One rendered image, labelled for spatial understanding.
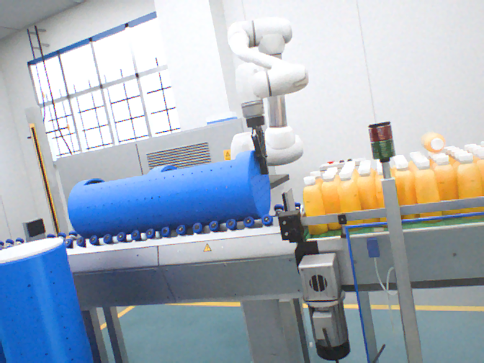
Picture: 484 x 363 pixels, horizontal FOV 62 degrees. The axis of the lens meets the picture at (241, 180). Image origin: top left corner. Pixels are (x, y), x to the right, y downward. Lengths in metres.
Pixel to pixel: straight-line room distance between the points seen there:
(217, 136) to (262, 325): 1.60
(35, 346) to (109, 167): 2.58
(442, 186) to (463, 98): 2.72
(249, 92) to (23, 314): 1.14
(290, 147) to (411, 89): 2.19
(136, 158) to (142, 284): 2.07
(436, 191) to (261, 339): 1.35
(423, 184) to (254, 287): 0.75
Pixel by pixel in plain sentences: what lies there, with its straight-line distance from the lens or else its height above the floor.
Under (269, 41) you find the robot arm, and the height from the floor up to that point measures 1.73.
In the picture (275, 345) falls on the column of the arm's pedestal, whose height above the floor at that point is 0.16.
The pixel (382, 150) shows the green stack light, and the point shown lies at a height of 1.18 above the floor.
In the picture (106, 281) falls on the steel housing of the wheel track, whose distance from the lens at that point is 1.98.
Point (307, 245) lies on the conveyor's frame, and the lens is 1.43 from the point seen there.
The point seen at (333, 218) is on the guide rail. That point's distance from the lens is 1.42.
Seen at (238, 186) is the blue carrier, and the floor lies 1.11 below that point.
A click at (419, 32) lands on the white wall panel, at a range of 4.21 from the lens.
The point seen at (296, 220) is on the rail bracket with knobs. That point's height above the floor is 0.98.
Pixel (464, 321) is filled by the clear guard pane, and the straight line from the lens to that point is 1.48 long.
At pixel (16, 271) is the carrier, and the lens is 1.62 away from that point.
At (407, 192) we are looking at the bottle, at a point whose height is 1.00.
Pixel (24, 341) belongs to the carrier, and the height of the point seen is 0.74.
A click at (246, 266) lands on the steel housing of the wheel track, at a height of 0.79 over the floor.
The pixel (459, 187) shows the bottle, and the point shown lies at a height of 1.00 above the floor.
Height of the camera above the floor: 1.29
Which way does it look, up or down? 6 degrees down
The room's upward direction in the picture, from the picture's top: 11 degrees counter-clockwise
